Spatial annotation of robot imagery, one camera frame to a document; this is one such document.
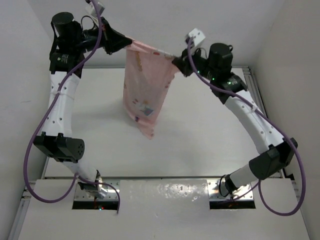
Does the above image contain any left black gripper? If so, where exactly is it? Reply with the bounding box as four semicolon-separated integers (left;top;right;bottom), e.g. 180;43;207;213
71;16;130;55

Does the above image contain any pink cartoon pillowcase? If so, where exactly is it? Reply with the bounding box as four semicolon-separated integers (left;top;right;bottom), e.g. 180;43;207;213
123;40;179;139

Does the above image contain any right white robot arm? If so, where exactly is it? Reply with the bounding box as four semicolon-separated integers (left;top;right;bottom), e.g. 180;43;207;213
191;43;294;197

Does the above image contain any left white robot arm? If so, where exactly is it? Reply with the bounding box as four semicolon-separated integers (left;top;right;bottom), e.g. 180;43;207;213
33;12;132;188

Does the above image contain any white front cover panel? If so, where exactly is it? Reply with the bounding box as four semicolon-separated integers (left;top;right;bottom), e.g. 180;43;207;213
19;179;309;240

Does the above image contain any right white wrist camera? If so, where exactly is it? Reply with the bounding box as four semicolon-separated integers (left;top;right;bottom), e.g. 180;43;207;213
185;28;206;48

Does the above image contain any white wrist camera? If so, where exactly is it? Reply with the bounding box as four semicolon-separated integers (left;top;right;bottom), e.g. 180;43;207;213
85;0;105;16
185;28;206;48

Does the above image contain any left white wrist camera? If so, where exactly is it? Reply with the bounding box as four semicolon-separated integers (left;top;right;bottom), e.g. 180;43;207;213
85;0;105;16

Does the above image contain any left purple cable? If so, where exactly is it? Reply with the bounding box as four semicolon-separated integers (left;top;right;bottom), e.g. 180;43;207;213
22;0;122;215

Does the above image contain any purple cable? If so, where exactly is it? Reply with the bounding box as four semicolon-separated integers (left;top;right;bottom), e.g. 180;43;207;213
22;0;122;215
187;37;306;216

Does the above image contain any right aluminium rail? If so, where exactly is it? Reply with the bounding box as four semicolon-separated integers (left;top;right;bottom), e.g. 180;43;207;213
241;67;285;180

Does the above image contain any aluminium rail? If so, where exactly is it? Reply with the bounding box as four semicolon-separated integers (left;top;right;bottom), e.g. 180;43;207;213
241;67;285;180
7;187;31;240

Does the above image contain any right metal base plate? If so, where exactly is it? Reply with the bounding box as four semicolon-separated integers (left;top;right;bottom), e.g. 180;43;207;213
207;180;255;202

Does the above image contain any metal base plate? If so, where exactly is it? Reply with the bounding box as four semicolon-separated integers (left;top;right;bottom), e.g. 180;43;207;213
74;183;120;202
207;180;255;202

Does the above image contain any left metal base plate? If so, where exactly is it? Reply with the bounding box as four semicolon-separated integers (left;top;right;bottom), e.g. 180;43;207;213
74;183;120;202

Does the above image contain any left aluminium rail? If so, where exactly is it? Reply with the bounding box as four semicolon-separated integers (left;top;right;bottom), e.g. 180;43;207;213
7;187;31;240

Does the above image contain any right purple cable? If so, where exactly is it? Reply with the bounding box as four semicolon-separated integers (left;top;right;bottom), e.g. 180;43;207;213
187;37;306;216

